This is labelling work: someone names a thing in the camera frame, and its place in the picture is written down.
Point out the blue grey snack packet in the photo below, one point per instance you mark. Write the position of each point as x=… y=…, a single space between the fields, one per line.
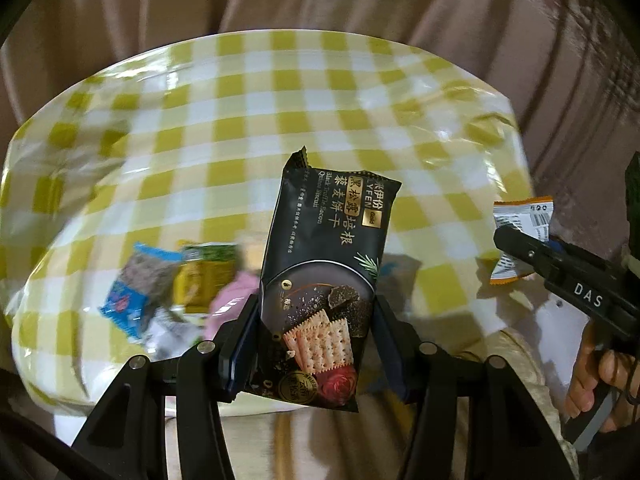
x=140 y=286

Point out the pink snack packet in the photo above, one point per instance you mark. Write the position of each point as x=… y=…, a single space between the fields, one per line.
x=229 y=302

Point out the black cracker packet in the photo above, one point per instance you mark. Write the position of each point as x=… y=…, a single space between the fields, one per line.
x=323 y=258

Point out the yellow green snack packet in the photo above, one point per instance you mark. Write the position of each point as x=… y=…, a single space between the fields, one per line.
x=204 y=270

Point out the beige curtain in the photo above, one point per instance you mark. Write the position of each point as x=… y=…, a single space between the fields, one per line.
x=569 y=67

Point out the silver orange snack packet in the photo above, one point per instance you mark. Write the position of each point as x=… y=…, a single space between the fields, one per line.
x=522 y=227

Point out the yellow white checkered tablecloth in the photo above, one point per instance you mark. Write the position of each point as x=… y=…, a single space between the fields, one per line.
x=188 y=142

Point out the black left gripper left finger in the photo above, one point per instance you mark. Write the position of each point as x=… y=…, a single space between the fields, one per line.
x=236 y=341

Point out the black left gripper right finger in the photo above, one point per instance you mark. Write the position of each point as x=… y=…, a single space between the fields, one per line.
x=398 y=347

